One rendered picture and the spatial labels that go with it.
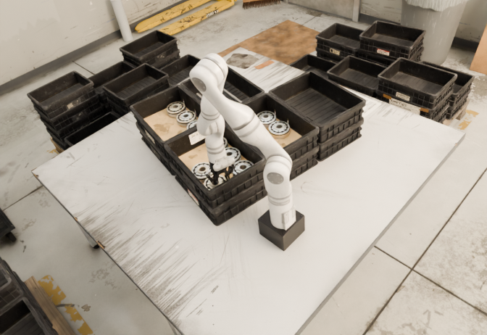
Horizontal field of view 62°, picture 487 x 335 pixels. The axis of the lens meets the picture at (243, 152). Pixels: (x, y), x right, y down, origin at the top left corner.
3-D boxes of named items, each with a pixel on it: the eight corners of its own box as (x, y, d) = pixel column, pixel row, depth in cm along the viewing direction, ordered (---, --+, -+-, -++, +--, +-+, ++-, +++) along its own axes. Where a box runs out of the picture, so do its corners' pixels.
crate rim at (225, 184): (164, 148, 188) (162, 143, 186) (218, 120, 199) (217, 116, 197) (209, 198, 162) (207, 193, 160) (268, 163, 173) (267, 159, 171)
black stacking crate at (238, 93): (267, 110, 216) (266, 92, 209) (221, 135, 205) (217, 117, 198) (226, 80, 242) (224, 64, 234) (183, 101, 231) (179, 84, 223)
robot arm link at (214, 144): (224, 138, 166) (204, 146, 164) (219, 107, 156) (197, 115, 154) (230, 148, 161) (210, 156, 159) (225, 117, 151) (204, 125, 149)
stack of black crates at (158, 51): (168, 73, 386) (156, 29, 356) (188, 83, 369) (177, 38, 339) (133, 93, 367) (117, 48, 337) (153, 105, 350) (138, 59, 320)
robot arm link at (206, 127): (194, 127, 158) (193, 106, 145) (215, 119, 160) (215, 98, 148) (201, 141, 155) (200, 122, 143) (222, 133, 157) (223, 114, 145)
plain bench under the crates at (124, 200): (436, 220, 250) (466, 133, 203) (260, 452, 174) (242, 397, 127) (249, 122, 341) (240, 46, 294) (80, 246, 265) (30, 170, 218)
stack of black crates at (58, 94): (94, 115, 348) (74, 69, 318) (113, 129, 331) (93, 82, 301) (51, 140, 329) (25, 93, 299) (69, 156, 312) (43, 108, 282)
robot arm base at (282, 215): (298, 218, 163) (297, 189, 152) (282, 233, 159) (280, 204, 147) (280, 207, 168) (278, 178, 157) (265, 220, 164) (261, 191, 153)
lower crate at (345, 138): (363, 137, 209) (365, 119, 201) (319, 164, 198) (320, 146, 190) (310, 104, 235) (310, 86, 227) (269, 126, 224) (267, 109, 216)
